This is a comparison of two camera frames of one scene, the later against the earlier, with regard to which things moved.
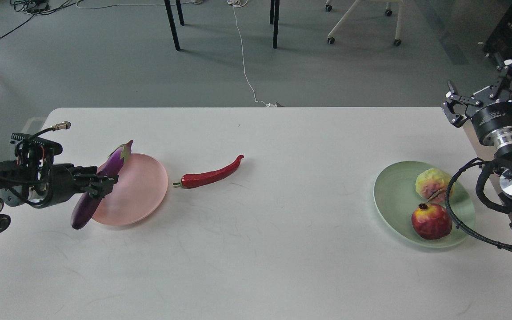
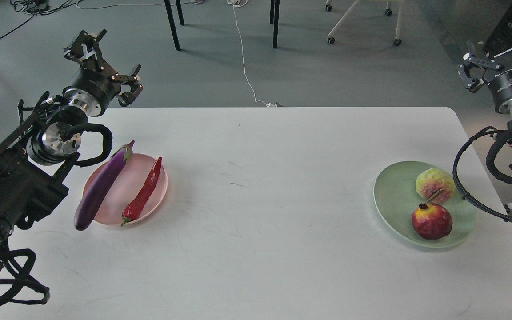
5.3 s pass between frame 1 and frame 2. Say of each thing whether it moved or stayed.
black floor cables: stayed
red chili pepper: moved
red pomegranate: stayed
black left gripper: moved
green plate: stayed
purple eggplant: stayed
